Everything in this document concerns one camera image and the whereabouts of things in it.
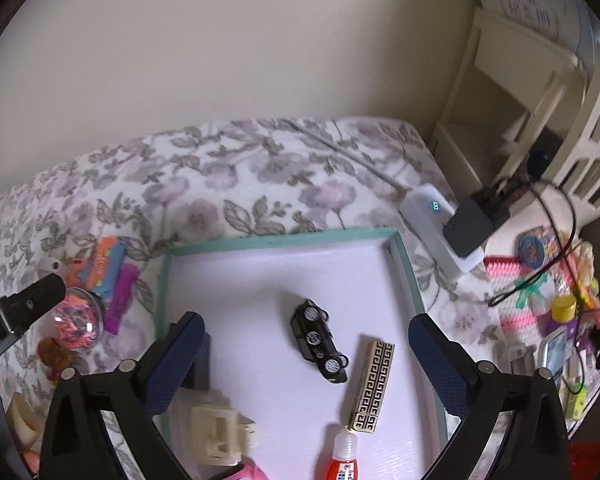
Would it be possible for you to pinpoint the cream wooden shelf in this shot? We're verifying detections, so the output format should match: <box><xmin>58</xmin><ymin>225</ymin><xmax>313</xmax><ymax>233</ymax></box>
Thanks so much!
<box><xmin>429</xmin><ymin>8</ymin><xmax>588</xmax><ymax>198</ymax></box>

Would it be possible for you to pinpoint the yellow cap purple bottle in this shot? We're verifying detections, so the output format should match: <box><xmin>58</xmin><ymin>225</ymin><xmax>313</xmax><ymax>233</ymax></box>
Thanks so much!
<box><xmin>546</xmin><ymin>295</ymin><xmax>578</xmax><ymax>337</ymax></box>

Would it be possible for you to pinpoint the cream plastic clip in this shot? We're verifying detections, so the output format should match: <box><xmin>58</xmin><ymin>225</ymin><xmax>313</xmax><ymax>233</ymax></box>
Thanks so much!
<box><xmin>190</xmin><ymin>404</ymin><xmax>259</xmax><ymax>466</ymax></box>

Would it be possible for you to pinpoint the teal rimmed white tray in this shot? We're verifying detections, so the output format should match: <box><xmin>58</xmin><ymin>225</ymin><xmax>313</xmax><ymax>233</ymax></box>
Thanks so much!
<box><xmin>155</xmin><ymin>229</ymin><xmax>446</xmax><ymax>479</ymax></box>

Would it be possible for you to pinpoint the black power adapter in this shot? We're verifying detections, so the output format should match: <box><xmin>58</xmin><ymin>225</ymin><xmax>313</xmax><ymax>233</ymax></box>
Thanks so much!
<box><xmin>442</xmin><ymin>186</ymin><xmax>510</xmax><ymax>258</ymax></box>

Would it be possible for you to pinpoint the pink yellow toy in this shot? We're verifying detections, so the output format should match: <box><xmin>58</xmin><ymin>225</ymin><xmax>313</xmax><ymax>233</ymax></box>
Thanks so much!
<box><xmin>36</xmin><ymin>338</ymin><xmax>76</xmax><ymax>382</ymax></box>

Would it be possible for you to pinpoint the salmon pink small box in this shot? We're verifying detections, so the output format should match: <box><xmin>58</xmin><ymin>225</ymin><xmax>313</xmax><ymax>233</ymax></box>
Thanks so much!
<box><xmin>64</xmin><ymin>258</ymin><xmax>87</xmax><ymax>287</ymax></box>

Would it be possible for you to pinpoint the gold black patterned lighter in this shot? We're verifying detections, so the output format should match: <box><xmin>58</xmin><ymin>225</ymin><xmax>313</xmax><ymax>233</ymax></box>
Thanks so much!
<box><xmin>347</xmin><ymin>339</ymin><xmax>396</xmax><ymax>434</ymax></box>

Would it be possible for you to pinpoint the white power strip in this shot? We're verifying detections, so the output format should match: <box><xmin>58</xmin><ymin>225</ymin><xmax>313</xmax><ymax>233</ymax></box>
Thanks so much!
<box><xmin>399</xmin><ymin>183</ymin><xmax>484</xmax><ymax>281</ymax></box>

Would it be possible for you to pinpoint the floral grey white blanket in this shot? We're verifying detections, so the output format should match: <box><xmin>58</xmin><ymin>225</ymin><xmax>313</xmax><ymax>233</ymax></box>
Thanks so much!
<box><xmin>0</xmin><ymin>118</ymin><xmax>501</xmax><ymax>372</ymax></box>

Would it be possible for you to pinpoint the orange glue bottle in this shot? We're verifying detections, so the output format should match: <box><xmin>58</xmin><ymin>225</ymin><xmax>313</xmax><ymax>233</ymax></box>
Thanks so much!
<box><xmin>324</xmin><ymin>428</ymin><xmax>358</xmax><ymax>480</ymax></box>

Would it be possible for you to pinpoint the colourful picture card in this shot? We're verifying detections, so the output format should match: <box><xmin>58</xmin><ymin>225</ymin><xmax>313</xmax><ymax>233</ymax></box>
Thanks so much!
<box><xmin>536</xmin><ymin>326</ymin><xmax>568</xmax><ymax>388</ymax></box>

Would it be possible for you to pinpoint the black toy car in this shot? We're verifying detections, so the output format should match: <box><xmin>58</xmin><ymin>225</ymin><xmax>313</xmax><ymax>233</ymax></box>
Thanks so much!
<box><xmin>290</xmin><ymin>299</ymin><xmax>349</xmax><ymax>384</ymax></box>

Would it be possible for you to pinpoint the pink white crochet mat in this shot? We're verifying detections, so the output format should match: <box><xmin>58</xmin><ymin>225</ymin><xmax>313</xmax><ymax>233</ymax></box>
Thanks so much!
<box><xmin>484</xmin><ymin>226</ymin><xmax>600</xmax><ymax>434</ymax></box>

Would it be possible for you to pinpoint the white lattice basket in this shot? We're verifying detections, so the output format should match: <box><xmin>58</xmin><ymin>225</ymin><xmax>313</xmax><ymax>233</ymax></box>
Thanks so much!
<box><xmin>547</xmin><ymin>45</ymin><xmax>600</xmax><ymax>226</ymax></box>

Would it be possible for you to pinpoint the orange colourful small box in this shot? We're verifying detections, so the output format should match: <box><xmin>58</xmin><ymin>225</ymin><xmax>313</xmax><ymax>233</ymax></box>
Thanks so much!
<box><xmin>81</xmin><ymin>236</ymin><xmax>126</xmax><ymax>301</ymax></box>

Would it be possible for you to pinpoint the white earbud case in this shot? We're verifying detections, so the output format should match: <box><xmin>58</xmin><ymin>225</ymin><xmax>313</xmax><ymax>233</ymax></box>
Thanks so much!
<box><xmin>36</xmin><ymin>256</ymin><xmax>66</xmax><ymax>278</ymax></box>

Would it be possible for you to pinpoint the clear dome with orange toy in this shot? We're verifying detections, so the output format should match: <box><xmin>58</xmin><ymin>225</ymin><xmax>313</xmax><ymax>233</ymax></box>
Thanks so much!
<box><xmin>52</xmin><ymin>287</ymin><xmax>104</xmax><ymax>352</ymax></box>

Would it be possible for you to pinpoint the round colourful tin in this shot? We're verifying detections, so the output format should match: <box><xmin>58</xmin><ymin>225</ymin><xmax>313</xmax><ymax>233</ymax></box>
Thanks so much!
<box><xmin>518</xmin><ymin>234</ymin><xmax>546</xmax><ymax>270</ymax></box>

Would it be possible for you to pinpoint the purple tube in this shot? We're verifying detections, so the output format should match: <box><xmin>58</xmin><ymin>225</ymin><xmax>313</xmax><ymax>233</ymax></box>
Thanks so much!
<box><xmin>104</xmin><ymin>263</ymin><xmax>140</xmax><ymax>336</ymax></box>

